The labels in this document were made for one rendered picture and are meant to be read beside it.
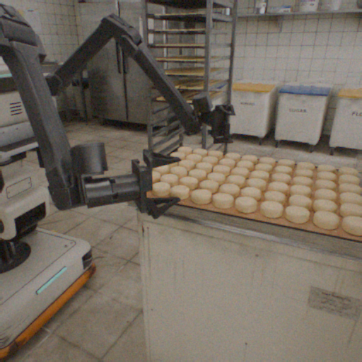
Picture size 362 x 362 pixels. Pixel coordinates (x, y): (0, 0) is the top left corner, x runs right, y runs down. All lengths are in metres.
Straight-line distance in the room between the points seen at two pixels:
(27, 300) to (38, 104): 1.02
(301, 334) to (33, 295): 1.12
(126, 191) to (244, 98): 3.67
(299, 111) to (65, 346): 3.42
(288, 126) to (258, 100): 0.50
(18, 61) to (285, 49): 4.18
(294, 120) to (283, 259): 3.41
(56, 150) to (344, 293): 0.70
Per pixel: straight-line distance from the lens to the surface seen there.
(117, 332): 1.67
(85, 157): 0.62
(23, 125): 1.39
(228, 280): 0.88
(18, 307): 1.56
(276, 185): 0.85
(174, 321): 1.07
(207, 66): 2.17
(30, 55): 0.81
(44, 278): 1.63
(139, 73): 4.59
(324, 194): 0.84
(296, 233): 0.76
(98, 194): 0.62
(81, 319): 1.77
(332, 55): 4.65
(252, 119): 4.23
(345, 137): 4.12
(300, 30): 4.70
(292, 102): 4.08
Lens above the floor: 1.27
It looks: 25 degrees down
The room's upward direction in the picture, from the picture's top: straight up
